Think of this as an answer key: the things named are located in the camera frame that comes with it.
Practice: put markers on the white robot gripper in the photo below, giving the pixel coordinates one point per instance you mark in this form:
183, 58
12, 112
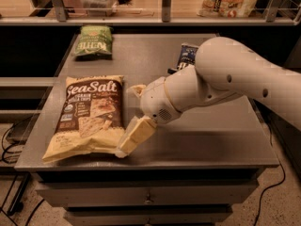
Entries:
154, 100

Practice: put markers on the brown sea salt chip bag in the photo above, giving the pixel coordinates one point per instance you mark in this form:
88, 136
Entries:
90, 119

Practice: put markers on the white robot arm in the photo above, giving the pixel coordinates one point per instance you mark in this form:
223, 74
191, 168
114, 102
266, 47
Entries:
224, 70

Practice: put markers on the blue kettle chip bag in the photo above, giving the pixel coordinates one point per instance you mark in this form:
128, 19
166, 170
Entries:
186, 57

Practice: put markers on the green jalapeno chip bag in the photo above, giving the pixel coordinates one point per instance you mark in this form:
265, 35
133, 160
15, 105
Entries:
94, 40

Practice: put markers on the colourful snack bag on shelf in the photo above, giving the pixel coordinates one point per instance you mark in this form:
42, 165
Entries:
226, 8

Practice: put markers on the grey drawer cabinet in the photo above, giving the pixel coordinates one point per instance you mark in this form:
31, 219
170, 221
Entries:
195, 168

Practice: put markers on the upper drawer knob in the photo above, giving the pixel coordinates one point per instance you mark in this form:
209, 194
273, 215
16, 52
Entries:
148, 200

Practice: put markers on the clear plastic container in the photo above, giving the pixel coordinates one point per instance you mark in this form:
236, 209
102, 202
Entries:
98, 8

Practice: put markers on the grey metal shelf rack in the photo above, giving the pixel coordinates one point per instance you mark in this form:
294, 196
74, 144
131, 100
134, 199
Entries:
143, 12

